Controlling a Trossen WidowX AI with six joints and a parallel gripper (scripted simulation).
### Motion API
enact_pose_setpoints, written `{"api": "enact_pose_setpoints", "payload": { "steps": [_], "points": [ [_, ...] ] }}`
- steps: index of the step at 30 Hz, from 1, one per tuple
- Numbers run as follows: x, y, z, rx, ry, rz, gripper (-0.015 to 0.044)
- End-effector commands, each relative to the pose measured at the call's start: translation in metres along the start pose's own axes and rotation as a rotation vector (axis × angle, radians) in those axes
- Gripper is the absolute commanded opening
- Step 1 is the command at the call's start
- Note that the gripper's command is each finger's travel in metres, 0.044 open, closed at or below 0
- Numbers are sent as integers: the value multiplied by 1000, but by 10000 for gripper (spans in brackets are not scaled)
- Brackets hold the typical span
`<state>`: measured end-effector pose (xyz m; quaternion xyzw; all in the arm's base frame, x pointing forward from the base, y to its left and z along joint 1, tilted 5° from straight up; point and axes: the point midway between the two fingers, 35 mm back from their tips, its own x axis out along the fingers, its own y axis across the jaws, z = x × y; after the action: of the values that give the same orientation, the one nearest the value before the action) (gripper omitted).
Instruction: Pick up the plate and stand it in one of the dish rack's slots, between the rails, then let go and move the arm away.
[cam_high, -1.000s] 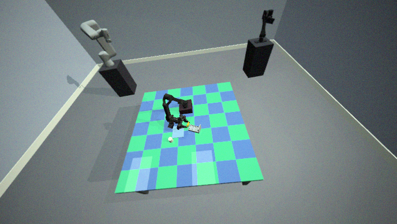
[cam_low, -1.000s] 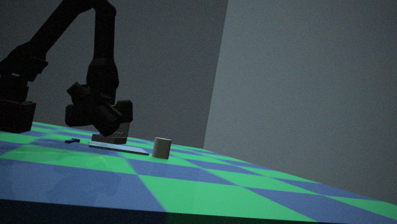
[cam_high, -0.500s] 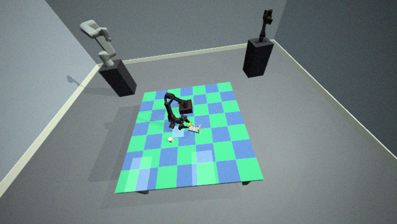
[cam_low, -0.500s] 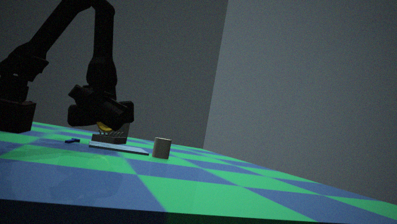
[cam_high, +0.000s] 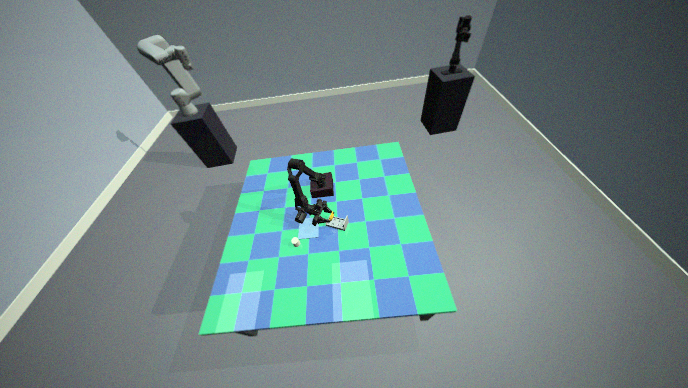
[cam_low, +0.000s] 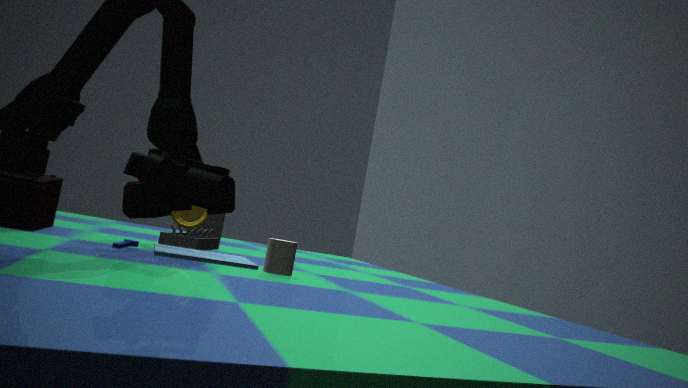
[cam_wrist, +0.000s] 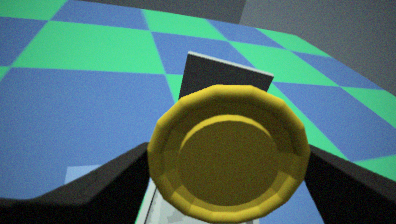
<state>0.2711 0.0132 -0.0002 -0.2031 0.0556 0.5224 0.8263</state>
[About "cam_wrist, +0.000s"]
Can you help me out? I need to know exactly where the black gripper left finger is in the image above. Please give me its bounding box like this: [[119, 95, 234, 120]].
[[0, 142, 150, 224]]

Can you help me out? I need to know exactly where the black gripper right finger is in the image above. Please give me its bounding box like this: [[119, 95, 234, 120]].
[[304, 144, 396, 224]]

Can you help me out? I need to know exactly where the yellow plate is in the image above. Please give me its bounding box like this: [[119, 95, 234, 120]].
[[147, 85, 311, 224]]

